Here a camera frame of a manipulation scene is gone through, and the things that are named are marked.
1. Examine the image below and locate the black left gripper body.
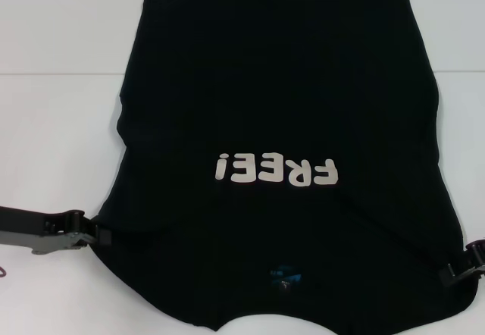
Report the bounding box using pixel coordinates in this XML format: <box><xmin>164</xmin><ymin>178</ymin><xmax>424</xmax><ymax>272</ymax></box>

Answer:
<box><xmin>0</xmin><ymin>205</ymin><xmax>58</xmax><ymax>258</ymax></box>

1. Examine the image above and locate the black shirt with FREE print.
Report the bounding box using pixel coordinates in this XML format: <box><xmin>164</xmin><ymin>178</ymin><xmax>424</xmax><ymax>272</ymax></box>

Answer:
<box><xmin>86</xmin><ymin>0</ymin><xmax>477</xmax><ymax>330</ymax></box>

